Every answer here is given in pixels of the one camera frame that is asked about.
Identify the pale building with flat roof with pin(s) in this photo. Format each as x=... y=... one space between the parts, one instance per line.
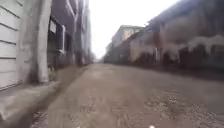
x=121 y=34

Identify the brown dirt road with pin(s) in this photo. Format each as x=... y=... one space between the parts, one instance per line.
x=113 y=96

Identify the dark multi-storey building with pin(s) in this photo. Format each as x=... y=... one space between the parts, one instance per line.
x=68 y=33

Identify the long weathered building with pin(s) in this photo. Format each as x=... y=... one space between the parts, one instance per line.
x=180 y=36

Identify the robot's own part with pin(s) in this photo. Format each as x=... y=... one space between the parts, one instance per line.
x=152 y=126

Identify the grey building with shutter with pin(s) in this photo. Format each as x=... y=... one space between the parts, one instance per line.
x=23 y=40

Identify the grey concrete kerb strip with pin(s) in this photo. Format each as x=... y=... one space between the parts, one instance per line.
x=20 y=101

